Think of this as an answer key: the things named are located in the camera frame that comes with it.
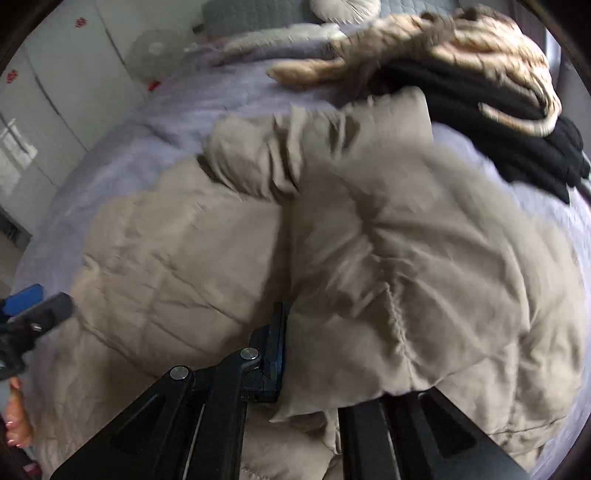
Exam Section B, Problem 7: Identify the light grey plush cloth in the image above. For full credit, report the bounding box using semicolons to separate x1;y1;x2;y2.
225;22;345;55

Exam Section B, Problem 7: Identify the black garment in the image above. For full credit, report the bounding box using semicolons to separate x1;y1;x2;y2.
365;58;591;205

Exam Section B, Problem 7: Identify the white round pillow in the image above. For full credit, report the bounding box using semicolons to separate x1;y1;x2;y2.
308;0;382;25

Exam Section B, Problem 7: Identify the beige puffer jacket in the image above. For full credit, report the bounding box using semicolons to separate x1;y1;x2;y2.
34;87;587;480

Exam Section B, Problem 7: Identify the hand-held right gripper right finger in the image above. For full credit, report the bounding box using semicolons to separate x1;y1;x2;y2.
338;387;530;480

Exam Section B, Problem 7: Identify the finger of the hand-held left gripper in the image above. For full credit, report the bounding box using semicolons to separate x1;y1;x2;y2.
0;283;45;320
0;292;76;380

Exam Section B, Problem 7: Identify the white standing fan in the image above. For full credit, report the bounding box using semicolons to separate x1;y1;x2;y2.
128;30;180;78

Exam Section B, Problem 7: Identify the white wardrobe with red stickers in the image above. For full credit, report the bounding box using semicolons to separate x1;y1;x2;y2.
0;0;155;236

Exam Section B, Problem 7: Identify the lavender fluffy blanket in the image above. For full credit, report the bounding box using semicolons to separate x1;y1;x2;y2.
11;18;591;480

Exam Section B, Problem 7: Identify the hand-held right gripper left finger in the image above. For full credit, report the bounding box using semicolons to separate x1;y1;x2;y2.
50;302;289;480

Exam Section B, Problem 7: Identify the person's left hand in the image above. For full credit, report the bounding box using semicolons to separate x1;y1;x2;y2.
4;376;34;449

